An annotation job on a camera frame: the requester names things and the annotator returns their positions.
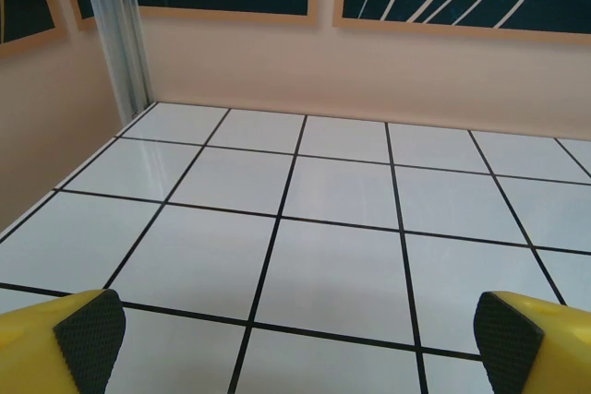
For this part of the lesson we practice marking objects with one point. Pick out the aluminium corner post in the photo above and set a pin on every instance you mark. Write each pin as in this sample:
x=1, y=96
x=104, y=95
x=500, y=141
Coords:
x=121, y=34

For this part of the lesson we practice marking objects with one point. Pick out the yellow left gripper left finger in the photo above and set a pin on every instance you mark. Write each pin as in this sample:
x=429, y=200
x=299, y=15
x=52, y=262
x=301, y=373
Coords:
x=32, y=352

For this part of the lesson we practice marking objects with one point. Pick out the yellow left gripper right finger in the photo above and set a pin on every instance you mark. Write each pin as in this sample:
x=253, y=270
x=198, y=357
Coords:
x=563, y=352

